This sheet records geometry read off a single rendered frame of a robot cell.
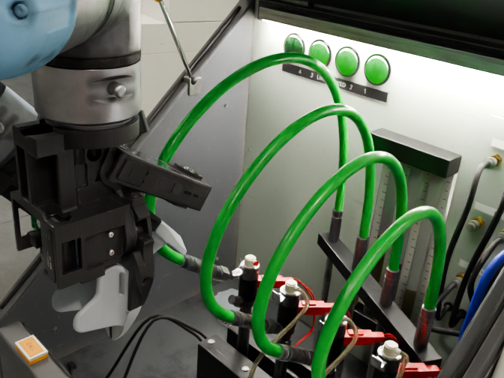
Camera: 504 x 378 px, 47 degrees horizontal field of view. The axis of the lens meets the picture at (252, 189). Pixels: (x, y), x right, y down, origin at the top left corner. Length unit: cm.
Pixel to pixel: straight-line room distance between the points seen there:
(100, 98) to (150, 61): 323
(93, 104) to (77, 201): 8
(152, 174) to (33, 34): 21
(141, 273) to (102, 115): 13
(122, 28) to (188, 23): 330
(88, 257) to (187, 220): 73
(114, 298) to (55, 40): 26
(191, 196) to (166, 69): 321
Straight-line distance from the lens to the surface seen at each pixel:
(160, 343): 116
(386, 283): 83
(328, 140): 105
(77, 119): 41
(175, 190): 48
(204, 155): 114
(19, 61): 28
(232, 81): 68
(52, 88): 41
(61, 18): 30
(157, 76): 368
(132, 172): 45
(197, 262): 75
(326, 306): 82
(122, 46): 40
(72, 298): 53
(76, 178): 44
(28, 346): 98
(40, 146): 41
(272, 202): 118
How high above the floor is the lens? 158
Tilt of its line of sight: 25 degrees down
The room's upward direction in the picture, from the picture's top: 5 degrees clockwise
